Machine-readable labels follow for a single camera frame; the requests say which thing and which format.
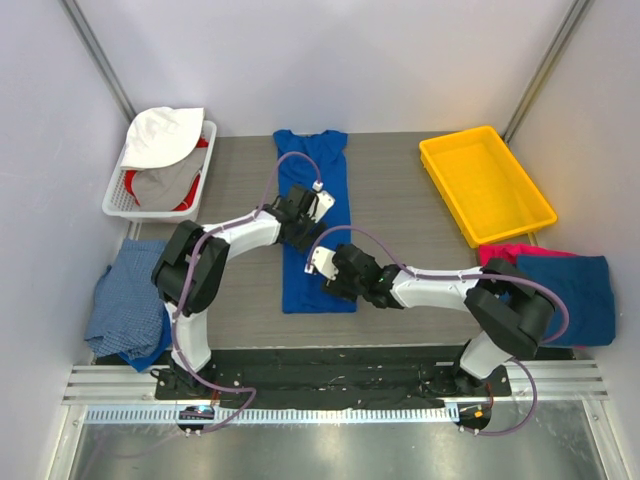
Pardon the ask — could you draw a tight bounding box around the blue printed t shirt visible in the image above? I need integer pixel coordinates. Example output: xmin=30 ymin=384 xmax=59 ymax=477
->
xmin=271 ymin=128 xmax=359 ymax=315

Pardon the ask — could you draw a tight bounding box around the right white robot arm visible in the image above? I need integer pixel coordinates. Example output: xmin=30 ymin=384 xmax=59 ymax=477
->
xmin=305 ymin=244 xmax=569 ymax=395

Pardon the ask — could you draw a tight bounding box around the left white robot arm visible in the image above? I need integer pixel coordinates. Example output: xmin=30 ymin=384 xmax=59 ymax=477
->
xmin=151 ymin=182 xmax=335 ymax=399

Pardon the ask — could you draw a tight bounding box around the red cloth in basket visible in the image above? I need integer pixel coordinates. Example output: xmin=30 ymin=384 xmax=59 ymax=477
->
xmin=123 ymin=135 xmax=209 ymax=212

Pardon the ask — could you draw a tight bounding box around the grey cloth in basket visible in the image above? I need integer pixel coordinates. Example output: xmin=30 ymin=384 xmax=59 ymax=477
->
xmin=133 ymin=149 xmax=209 ymax=215

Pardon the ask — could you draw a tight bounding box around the pink t shirt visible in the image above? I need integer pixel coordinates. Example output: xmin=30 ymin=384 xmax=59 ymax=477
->
xmin=477 ymin=244 xmax=574 ymax=265

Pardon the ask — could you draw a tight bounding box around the yellow plastic tray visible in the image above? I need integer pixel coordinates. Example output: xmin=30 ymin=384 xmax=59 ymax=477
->
xmin=419 ymin=126 xmax=557 ymax=248

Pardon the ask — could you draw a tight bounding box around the white cloth in basket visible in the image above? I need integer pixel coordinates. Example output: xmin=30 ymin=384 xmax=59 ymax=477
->
xmin=120 ymin=107 xmax=205 ymax=170

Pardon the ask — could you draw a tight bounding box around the white plastic basket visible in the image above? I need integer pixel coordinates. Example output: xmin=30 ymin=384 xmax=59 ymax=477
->
xmin=102 ymin=119 xmax=218 ymax=224

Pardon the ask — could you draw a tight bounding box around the blue checkered shirt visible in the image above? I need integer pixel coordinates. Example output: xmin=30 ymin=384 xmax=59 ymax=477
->
xmin=84 ymin=239 xmax=168 ymax=359

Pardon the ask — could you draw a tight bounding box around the blue cloth under checkered shirt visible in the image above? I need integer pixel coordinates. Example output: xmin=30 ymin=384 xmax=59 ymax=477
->
xmin=118 ymin=318 xmax=172 ymax=373

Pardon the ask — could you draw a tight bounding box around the folded navy t shirt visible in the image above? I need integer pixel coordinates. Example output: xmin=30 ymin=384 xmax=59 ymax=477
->
xmin=511 ymin=255 xmax=616 ymax=348

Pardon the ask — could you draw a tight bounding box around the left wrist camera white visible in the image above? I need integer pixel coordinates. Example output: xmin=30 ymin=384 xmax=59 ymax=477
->
xmin=308 ymin=181 xmax=335 ymax=222

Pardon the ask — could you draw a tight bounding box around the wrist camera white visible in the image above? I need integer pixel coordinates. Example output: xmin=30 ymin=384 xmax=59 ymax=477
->
xmin=304 ymin=246 xmax=339 ymax=281
xmin=308 ymin=181 xmax=335 ymax=222

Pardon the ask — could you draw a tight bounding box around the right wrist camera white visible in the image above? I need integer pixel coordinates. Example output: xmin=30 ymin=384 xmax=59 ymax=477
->
xmin=304 ymin=246 xmax=339 ymax=281

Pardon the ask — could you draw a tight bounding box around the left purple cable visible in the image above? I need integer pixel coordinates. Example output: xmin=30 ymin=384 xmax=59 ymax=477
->
xmin=170 ymin=151 xmax=325 ymax=434

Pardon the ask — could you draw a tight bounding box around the purple cable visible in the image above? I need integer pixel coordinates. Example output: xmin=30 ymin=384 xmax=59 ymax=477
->
xmin=170 ymin=151 xmax=325 ymax=434
xmin=304 ymin=224 xmax=571 ymax=438

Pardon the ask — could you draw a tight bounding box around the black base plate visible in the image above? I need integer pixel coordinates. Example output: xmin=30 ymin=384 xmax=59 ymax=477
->
xmin=94 ymin=344 xmax=576 ymax=434

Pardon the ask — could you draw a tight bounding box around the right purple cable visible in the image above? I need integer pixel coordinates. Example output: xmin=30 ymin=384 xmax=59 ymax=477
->
xmin=304 ymin=224 xmax=571 ymax=438

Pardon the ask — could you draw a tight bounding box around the aluminium rail frame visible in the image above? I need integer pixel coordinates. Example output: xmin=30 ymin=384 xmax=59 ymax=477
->
xmin=48 ymin=348 xmax=633 ymax=479

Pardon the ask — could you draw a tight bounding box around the left corner metal post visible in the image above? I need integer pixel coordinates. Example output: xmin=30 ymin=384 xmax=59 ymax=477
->
xmin=59 ymin=0 xmax=136 ymax=122

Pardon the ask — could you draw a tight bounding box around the corner metal post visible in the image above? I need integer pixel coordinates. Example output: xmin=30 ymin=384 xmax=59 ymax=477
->
xmin=59 ymin=0 xmax=136 ymax=122
xmin=502 ymin=0 xmax=594 ymax=145

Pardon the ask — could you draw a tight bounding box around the right corner metal post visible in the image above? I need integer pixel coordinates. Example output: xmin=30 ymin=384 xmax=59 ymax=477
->
xmin=502 ymin=0 xmax=594 ymax=145

